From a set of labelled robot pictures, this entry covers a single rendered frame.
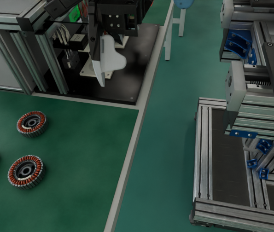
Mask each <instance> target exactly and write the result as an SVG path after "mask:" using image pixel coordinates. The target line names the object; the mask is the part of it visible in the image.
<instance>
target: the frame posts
mask: <svg viewBox="0 0 274 232"><path fill-rule="evenodd" d="M9 33H10V35H11V37H12V39H13V40H14V42H15V44H16V46H17V48H18V50H19V52H20V54H21V56H22V58H23V59H24V61H25V63H26V65H27V67H28V69H29V71H30V73H31V75H32V76H33V79H34V81H35V82H36V84H37V86H38V88H39V90H40V91H44V92H46V91H47V89H48V88H49V87H48V84H47V82H46V80H45V78H44V76H43V74H42V72H41V70H40V68H39V66H38V63H37V61H36V59H35V57H34V55H33V53H32V51H31V49H30V47H29V45H28V43H27V41H26V39H25V37H23V36H22V34H21V32H20V30H10V31H9ZM34 34H35V36H36V38H37V41H38V43H39V45H40V48H41V50H42V52H43V55H44V57H45V59H46V61H47V64H48V66H49V68H50V71H51V73H52V75H53V77H54V80H55V82H56V84H57V86H58V89H59V91H60V93H61V94H63V93H64V94H67V93H68V92H67V91H69V88H68V85H67V83H66V80H65V78H64V75H63V72H62V70H61V68H60V65H59V62H58V60H57V57H56V54H55V52H54V49H53V47H52V44H51V42H50V39H49V37H48V34H47V31H46V30H42V29H39V30H37V31H36V32H35V33H34Z"/></svg>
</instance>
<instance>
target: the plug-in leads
mask: <svg viewBox="0 0 274 232"><path fill-rule="evenodd" d="M62 25H63V24H62ZM63 26H64V25H63ZM63 26H61V25H60V27H61V30H60V28H58V29H59V30H60V32H61V34H62V38H63V41H62V38H61V36H60V35H59V33H58V31H57V30H56V31H57V34H58V37H59V40H60V43H63V42H64V45H67V44H68V43H67V42H68V41H69V39H70V38H71V36H70V34H69V32H68V30H67V28H66V27H65V26H64V27H65V28H64V27H63ZM62 27H63V28H64V29H65V31H66V37H65V35H64V31H63V29H62ZM52 37H53V38H54V39H53V43H54V44H58V42H59V40H58V38H56V35H55V33H54V34H53V36H52ZM66 38H67V39H66ZM66 40H67V42H66Z"/></svg>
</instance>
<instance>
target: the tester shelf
mask: <svg viewBox="0 0 274 232"><path fill-rule="evenodd" d="M46 3H47V2H46V0H0V29H9V30H21V31H31V32H34V31H35V30H36V29H37V28H38V26H39V25H40V24H41V23H42V22H43V21H44V20H45V19H46V18H47V17H48V16H49V14H48V13H47V12H46V11H45V10H44V8H43V7H44V6H45V5H46Z"/></svg>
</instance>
